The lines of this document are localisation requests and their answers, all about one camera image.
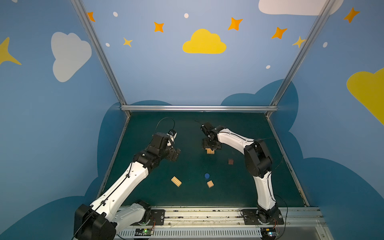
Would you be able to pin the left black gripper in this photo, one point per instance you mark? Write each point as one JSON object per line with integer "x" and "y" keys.
{"x": 174, "y": 154}

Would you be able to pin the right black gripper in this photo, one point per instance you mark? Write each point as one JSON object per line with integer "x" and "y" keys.
{"x": 211, "y": 142}

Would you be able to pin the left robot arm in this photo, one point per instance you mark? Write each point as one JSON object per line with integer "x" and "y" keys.
{"x": 102, "y": 220}

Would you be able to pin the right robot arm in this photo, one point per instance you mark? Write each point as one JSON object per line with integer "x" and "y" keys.
{"x": 258, "y": 163}

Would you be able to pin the wide wood block front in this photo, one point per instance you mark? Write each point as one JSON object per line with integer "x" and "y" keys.
{"x": 176, "y": 181}

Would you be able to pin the small wood cube front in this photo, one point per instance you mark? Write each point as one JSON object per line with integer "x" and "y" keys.
{"x": 210, "y": 184}

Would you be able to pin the rear horizontal aluminium bar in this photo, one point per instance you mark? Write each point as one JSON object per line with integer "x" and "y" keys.
{"x": 199, "y": 108}

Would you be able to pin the left controller board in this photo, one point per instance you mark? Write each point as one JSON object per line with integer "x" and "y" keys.
{"x": 143, "y": 232}

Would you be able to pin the controller board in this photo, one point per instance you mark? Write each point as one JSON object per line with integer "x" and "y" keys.
{"x": 143, "y": 232}
{"x": 268, "y": 234}

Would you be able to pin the right controller board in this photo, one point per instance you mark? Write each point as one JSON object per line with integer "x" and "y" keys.
{"x": 268, "y": 234}

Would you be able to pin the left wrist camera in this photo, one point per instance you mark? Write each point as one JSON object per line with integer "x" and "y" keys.
{"x": 164, "y": 140}

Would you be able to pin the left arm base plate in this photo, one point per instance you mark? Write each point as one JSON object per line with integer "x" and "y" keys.
{"x": 156, "y": 216}

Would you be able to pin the right diagonal aluminium post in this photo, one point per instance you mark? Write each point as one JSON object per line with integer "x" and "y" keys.
{"x": 311, "y": 37}

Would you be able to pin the diagonal aluminium post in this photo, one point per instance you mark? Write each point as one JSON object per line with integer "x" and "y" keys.
{"x": 311, "y": 37}
{"x": 88, "y": 26}

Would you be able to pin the aluminium rail front frame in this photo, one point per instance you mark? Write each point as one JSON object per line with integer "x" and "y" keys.
{"x": 226, "y": 223}

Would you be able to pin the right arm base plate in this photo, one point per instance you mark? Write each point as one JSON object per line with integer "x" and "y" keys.
{"x": 252, "y": 216}

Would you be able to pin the left diagonal aluminium post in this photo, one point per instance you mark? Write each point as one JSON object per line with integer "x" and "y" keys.
{"x": 88, "y": 26}

